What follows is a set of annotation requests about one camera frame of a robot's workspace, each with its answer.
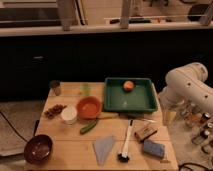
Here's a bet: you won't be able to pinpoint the light blue towel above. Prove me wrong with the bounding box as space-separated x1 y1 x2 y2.
93 135 115 165

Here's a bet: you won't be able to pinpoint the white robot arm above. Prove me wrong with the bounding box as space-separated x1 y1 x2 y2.
159 62 213 125

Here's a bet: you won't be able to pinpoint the green plastic tray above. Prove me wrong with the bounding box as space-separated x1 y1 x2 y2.
104 77 157 113

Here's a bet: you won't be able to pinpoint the orange fruit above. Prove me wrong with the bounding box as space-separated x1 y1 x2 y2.
123 81 134 92

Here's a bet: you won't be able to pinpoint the orange bowl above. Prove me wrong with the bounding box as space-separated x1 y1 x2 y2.
76 96 102 119

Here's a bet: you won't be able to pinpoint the white cup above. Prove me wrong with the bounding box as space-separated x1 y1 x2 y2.
61 106 77 124

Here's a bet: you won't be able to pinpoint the green cucumber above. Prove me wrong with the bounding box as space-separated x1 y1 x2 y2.
79 119 99 135

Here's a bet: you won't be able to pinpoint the metal cup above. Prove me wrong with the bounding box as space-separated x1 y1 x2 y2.
49 80 61 96

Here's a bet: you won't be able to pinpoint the brown grape cluster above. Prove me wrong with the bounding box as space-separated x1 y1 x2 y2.
44 104 66 119

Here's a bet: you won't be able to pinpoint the brown wooden block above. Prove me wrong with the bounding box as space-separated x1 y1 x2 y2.
134 125 158 143

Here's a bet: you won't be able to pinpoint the blue sponge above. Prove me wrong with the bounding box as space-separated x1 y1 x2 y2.
142 139 165 158

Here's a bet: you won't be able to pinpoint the dark brown bowl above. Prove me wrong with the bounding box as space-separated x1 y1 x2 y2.
24 134 53 165

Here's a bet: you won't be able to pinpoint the spice jar dark lid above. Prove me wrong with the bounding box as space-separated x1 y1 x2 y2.
191 130 210 145

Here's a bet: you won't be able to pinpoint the knife with wooden handle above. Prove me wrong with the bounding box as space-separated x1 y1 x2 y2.
97 113 156 123

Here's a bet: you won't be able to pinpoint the white handled dish brush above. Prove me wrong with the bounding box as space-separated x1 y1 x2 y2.
117 120 133 163

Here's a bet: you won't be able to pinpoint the black cable left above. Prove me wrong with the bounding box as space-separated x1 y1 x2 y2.
0 111 28 144

